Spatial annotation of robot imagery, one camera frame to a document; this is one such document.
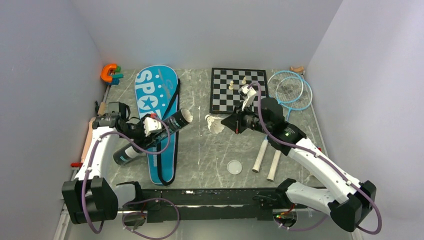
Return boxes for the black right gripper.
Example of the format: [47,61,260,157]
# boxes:
[221,100,272,135]

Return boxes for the white feather shuttlecock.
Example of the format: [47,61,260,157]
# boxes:
[205,114,225,134]
[182,109,193,123]

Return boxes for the black shuttlecock tube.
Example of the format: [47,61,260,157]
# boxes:
[113,108,190,165]

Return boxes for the clear tube lid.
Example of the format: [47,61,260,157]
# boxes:
[227,160,243,175]

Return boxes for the blue racket bag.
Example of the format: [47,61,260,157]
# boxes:
[134,64,181,186]

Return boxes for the blue badminton racket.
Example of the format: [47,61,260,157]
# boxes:
[252,70,304,173]
[266,76,313,182]

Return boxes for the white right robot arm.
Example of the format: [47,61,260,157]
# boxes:
[221,97,382,235]

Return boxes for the cream chess pawn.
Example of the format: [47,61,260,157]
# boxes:
[228,80,234,90]

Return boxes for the black white chessboard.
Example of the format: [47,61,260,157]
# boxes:
[209,67,269,115]

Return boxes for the green teal toy blocks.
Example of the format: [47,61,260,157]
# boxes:
[110,65,124,85]

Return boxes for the orange magnet toy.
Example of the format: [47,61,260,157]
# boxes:
[100,63,118,84]

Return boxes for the red clamp piece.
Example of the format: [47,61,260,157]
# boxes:
[70,162,83,169]

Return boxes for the tan wooden arch block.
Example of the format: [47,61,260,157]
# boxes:
[289,66,305,75]

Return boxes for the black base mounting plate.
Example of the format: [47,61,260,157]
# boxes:
[119,187,294,223]

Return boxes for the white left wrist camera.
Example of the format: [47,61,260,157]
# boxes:
[142,113,162,137]

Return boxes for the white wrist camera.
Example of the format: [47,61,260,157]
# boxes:
[238,84,257,111]
[142,113,162,137]

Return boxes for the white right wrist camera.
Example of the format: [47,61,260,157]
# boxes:
[238,84,257,111]

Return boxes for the beige wooden handle tool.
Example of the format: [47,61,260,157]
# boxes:
[80,101,106,163]

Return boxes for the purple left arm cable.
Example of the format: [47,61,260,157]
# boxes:
[81,115,181,240]

